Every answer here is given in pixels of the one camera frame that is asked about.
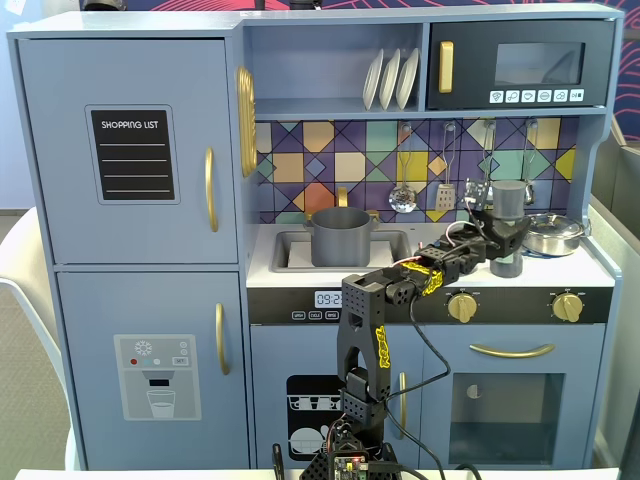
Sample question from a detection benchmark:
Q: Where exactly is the black USB cable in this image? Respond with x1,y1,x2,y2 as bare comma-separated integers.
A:
385,294,454,480

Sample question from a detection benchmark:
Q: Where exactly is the blue oven door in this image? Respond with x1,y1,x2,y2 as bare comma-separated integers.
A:
422,323,607,470

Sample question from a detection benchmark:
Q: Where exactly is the short gold fridge handle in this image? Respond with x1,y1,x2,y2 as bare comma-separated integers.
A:
214,302,233,377

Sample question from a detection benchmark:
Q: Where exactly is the silver slotted spatula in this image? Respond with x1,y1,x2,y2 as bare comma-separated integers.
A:
433,122,458,213

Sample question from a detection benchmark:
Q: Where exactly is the robot controller circuit board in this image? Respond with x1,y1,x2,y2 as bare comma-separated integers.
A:
331,451,372,480

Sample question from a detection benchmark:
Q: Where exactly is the gray pot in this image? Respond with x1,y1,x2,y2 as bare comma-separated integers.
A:
303,207,380,268

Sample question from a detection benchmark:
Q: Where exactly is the gold oven handle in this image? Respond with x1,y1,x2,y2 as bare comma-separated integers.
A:
468,342,557,360

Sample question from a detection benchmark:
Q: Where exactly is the blue dishwasher door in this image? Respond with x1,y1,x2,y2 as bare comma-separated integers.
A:
249,324,426,471

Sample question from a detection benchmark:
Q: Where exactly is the gray ice dispenser panel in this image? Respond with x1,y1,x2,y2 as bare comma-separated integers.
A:
113,333,203,423

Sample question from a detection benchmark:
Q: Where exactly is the stainless steel pot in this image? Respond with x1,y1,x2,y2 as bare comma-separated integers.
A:
519,212,592,258

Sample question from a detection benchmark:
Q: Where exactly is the black dishwasher sticker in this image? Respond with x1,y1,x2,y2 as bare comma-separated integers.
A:
286,374,352,463

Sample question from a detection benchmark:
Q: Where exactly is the gray toy sink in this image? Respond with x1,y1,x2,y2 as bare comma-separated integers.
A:
269,228,414,275

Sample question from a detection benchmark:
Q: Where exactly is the gold stove knob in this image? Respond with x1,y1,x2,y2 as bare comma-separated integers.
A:
446,291,479,324
551,291,584,324

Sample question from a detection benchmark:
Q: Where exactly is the silver strainer ladle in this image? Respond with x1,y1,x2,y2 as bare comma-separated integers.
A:
388,122,419,214

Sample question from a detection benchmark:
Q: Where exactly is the white chair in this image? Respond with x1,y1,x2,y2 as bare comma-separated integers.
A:
0,206,85,472

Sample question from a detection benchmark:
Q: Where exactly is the dark toy microwave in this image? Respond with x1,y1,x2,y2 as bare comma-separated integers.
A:
425,19,617,113

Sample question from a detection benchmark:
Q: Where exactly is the black shopping list board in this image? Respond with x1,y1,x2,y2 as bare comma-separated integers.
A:
83,103,183,207

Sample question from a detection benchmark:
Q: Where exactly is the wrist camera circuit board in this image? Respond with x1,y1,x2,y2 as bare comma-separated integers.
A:
463,177,491,209

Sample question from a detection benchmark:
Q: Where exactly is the silver hanging utensil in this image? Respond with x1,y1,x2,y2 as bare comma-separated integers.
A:
519,119,541,207

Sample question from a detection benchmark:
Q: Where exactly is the gray salt shaker cylinder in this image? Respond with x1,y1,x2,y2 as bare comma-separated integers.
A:
489,180,528,279

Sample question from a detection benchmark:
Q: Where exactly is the white plate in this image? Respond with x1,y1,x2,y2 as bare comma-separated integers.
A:
362,48,385,112
378,48,402,112
395,47,421,111

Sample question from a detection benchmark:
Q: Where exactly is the gold dishwasher handle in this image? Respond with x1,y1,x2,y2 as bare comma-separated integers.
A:
398,370,409,428

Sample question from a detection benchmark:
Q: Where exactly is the gray divider panel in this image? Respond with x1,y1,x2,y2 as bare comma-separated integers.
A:
587,143,640,470

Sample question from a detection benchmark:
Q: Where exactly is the long gold fridge handle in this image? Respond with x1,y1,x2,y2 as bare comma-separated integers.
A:
203,146,221,234

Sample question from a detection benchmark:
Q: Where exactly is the fridge door with ice dispenser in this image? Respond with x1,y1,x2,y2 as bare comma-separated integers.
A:
55,271,252,471

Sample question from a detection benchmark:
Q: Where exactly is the blue toy kitchen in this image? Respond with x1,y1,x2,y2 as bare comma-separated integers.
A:
5,3,627,472

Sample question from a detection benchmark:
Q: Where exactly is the gold microwave handle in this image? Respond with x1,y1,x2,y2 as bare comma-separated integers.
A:
438,40,456,95

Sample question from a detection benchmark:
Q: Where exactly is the fridge door with shopping list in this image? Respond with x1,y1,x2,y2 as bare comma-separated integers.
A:
17,38,241,266

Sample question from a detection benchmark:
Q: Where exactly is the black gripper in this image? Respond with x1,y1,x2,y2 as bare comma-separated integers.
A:
452,208,531,275

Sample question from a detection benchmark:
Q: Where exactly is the black control panel strip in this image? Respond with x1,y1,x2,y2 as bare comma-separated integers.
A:
247,286,616,326

